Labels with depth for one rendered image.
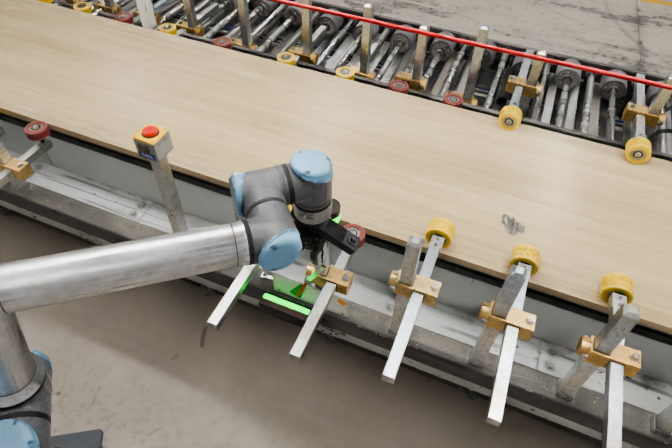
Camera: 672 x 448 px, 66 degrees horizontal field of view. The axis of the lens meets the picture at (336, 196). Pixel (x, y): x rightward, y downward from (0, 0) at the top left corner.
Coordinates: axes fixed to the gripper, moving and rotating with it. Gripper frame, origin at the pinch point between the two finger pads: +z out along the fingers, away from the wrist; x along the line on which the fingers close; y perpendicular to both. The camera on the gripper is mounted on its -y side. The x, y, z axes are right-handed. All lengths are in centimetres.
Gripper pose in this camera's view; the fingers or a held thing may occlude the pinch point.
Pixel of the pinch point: (320, 264)
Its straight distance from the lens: 137.6
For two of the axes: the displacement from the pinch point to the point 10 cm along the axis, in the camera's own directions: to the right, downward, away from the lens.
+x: -3.8, 6.7, -6.4
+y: -9.2, -2.9, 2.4
